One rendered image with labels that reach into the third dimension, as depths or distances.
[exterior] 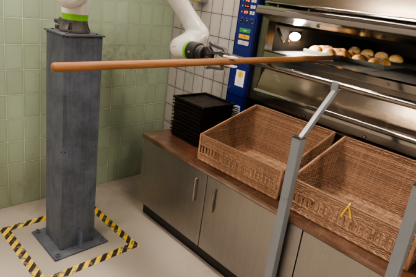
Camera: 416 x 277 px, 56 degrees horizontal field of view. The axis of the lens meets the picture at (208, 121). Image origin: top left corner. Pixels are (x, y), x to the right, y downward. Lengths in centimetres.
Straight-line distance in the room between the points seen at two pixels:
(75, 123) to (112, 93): 83
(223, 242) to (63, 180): 90
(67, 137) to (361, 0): 162
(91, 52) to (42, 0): 64
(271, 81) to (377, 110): 66
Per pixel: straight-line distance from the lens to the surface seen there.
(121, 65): 139
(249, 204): 195
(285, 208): 174
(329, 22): 206
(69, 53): 200
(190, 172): 221
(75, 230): 240
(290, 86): 235
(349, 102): 217
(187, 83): 296
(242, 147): 244
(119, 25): 282
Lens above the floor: 145
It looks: 17 degrees down
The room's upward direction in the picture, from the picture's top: 8 degrees clockwise
